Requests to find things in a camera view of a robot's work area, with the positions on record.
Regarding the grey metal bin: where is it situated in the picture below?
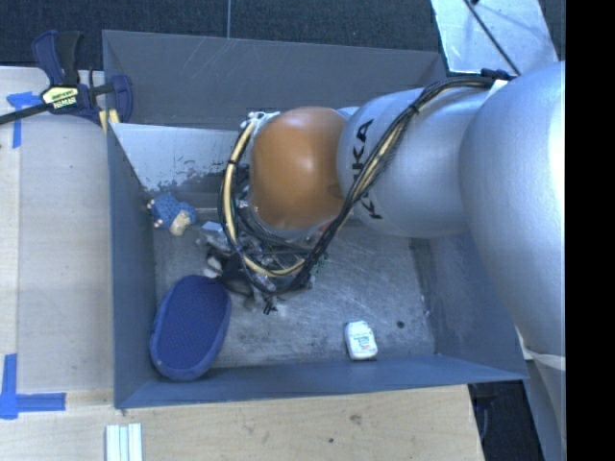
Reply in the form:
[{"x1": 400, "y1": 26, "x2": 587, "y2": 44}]
[{"x1": 101, "y1": 29, "x2": 530, "y2": 410}]

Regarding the blue toy animal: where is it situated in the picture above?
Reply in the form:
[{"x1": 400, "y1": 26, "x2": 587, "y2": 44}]
[{"x1": 146, "y1": 191, "x2": 199, "y2": 237}]

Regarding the blue oval cushion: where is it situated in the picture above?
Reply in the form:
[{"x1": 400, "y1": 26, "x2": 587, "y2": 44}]
[{"x1": 149, "y1": 274, "x2": 234, "y2": 383}]

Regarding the small white box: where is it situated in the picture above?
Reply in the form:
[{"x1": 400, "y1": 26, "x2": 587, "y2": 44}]
[{"x1": 343, "y1": 320, "x2": 380, "y2": 362}]

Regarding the pale wood flat board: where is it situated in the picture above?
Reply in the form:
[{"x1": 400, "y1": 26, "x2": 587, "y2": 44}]
[{"x1": 17, "y1": 111, "x2": 115, "y2": 394}]

